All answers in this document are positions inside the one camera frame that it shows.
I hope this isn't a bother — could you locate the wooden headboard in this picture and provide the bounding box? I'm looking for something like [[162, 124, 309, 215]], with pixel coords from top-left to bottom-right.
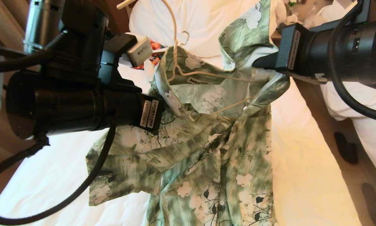
[[124, 0, 138, 18]]

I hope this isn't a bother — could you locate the white wire hanger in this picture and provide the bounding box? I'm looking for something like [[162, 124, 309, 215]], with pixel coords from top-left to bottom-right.
[[117, 0, 257, 122]]

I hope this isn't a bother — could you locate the white duvet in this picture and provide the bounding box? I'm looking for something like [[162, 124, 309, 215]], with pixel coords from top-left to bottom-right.
[[304, 0, 376, 121]]

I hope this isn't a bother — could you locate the white bed mattress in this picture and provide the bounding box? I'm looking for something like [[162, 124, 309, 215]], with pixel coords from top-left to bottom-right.
[[351, 116, 376, 192]]

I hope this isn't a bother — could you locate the black slipper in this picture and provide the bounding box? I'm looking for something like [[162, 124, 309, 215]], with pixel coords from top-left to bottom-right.
[[334, 132, 358, 164]]

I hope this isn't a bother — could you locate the white clip hanger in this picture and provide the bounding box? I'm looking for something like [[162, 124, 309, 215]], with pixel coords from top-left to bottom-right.
[[119, 31, 190, 68]]

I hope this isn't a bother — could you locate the clear plastic bottle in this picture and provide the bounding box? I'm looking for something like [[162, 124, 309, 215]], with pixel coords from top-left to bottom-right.
[[303, 3, 317, 29]]

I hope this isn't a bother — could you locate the orange floral garment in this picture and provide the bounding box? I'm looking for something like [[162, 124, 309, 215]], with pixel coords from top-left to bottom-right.
[[133, 42, 165, 70]]

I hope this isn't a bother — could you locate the green floral shirt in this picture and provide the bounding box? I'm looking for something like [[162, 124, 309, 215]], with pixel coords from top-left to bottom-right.
[[86, 0, 291, 226]]

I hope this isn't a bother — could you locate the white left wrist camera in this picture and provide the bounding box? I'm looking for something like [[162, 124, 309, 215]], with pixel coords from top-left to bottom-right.
[[125, 32, 153, 67]]

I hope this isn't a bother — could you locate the large white pillow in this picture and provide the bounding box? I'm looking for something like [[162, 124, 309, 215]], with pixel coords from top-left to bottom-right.
[[129, 0, 286, 58]]

